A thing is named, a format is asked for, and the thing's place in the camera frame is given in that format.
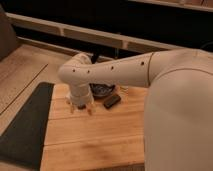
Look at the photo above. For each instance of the black rectangular block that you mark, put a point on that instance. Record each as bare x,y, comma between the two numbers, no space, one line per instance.
108,103

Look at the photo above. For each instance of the long wooden rail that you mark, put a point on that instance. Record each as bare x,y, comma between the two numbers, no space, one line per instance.
89,35

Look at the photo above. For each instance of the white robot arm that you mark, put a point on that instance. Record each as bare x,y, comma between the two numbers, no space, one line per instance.
178,110

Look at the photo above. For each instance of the dark ceramic bowl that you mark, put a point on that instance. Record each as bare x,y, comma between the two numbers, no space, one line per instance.
101,90

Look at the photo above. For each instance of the wooden table board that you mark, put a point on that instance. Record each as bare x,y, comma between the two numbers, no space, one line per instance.
78,141

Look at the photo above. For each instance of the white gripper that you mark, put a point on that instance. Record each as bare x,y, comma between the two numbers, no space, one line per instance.
80,101

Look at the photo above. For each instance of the black floor mat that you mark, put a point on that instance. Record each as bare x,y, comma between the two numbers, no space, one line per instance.
23,140

